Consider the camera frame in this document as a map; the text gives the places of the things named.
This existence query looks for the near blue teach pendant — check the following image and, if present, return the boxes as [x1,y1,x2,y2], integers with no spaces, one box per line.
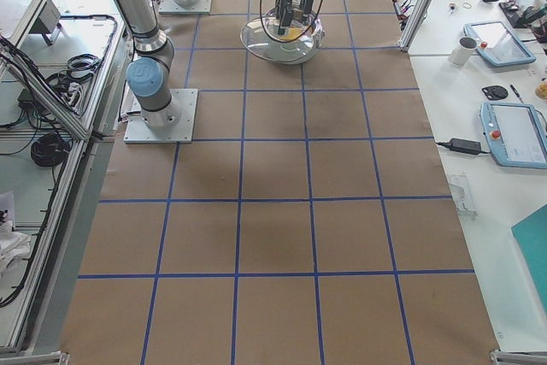
[479,102,546,169]

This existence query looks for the glass pot lid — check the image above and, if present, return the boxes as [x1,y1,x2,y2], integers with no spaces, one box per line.
[240,13,320,58]

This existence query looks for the black round disc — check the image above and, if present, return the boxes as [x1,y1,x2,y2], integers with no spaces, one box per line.
[481,85,509,101]

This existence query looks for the teal folder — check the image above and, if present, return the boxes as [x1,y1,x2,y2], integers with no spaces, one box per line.
[511,205,546,310]

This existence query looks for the black charger with cable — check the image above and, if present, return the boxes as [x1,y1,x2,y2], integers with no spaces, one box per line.
[436,138,489,156]

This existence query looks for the blue teach pendant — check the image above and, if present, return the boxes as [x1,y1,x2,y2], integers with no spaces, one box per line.
[463,21,536,68]
[479,102,546,169]

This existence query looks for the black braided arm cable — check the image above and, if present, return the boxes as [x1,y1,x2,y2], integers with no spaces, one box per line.
[259,0,283,44]

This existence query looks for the black pen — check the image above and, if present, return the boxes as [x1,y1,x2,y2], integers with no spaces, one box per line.
[509,85,524,103]

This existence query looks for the far blue teach pendant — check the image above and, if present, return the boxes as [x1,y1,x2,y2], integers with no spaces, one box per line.
[463,21,536,68]

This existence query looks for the white mug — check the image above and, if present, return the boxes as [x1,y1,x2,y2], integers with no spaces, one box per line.
[448,36,478,67]

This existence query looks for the clear plastic bracket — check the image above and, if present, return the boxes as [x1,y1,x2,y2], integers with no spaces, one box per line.
[446,174,478,216]

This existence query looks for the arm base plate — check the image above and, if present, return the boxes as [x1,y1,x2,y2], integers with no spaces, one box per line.
[159,0,212,15]
[123,89,198,144]

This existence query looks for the coiled black cables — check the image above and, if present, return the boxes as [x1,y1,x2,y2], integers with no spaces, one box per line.
[29,132,72,168]

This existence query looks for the yellow corn cob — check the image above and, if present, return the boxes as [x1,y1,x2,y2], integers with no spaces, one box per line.
[279,26,305,42]

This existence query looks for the power strip with plugs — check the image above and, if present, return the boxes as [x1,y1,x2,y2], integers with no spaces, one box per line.
[392,0,412,23]

